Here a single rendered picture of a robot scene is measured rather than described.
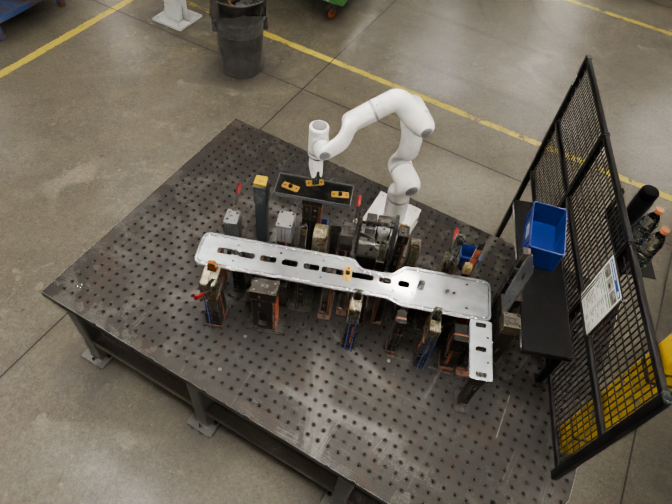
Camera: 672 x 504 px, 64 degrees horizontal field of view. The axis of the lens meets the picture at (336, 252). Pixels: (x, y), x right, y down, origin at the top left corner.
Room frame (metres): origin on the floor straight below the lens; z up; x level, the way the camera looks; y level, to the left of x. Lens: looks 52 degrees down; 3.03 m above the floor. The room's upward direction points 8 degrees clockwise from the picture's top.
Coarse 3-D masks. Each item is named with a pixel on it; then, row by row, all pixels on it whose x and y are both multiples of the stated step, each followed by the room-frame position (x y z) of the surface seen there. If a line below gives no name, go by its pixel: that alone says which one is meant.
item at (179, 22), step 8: (168, 0) 4.94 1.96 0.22; (176, 0) 4.93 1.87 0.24; (184, 0) 5.03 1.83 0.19; (168, 8) 4.95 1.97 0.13; (176, 8) 4.92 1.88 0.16; (184, 8) 4.97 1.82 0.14; (160, 16) 4.97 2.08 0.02; (168, 16) 4.96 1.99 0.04; (176, 16) 4.91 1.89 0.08; (184, 16) 4.97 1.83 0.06; (192, 16) 5.05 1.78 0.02; (200, 16) 5.08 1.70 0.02; (168, 24) 4.85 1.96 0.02; (176, 24) 4.87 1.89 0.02; (184, 24) 4.89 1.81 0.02
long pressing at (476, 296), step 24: (216, 240) 1.53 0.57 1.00; (240, 240) 1.55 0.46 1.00; (240, 264) 1.42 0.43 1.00; (264, 264) 1.44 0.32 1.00; (312, 264) 1.48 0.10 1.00; (336, 264) 1.49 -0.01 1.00; (336, 288) 1.36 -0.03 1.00; (384, 288) 1.40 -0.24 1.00; (408, 288) 1.42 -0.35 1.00; (432, 288) 1.44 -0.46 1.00; (456, 288) 1.45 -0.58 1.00; (480, 288) 1.47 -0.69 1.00; (456, 312) 1.32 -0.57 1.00; (480, 312) 1.34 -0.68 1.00
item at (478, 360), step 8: (472, 320) 1.29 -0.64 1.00; (480, 320) 1.30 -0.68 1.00; (472, 328) 1.25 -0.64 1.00; (480, 328) 1.26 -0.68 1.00; (488, 328) 1.26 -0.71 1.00; (472, 336) 1.21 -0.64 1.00; (480, 336) 1.22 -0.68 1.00; (488, 336) 1.22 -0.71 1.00; (472, 344) 1.17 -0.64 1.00; (480, 344) 1.18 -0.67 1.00; (488, 344) 1.18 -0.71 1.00; (472, 352) 1.13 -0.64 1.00; (480, 352) 1.14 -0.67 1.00; (488, 352) 1.14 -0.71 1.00; (472, 360) 1.10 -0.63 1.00; (480, 360) 1.10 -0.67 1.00; (488, 360) 1.11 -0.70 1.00; (472, 368) 1.06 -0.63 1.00; (480, 368) 1.06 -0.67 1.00; (488, 368) 1.07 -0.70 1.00; (472, 376) 1.02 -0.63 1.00; (488, 376) 1.03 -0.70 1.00
